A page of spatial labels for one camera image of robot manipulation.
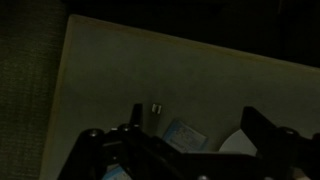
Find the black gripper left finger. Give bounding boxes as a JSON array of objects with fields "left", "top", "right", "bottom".
[{"left": 129, "top": 104, "right": 143, "bottom": 127}]

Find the white round saucer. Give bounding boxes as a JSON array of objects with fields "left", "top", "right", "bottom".
[{"left": 219, "top": 129, "right": 257, "bottom": 156}]

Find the dark metal spoon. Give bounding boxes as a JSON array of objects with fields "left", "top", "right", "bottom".
[{"left": 151, "top": 104, "right": 162, "bottom": 114}]

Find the small blue sachet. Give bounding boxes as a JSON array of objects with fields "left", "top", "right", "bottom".
[{"left": 163, "top": 120, "right": 208, "bottom": 153}]

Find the dark grey patterned sofa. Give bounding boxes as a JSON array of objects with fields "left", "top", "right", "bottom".
[{"left": 0, "top": 0, "right": 67, "bottom": 180}]

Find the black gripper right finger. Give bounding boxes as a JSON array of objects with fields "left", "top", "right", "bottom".
[{"left": 240, "top": 106, "right": 299, "bottom": 167}]

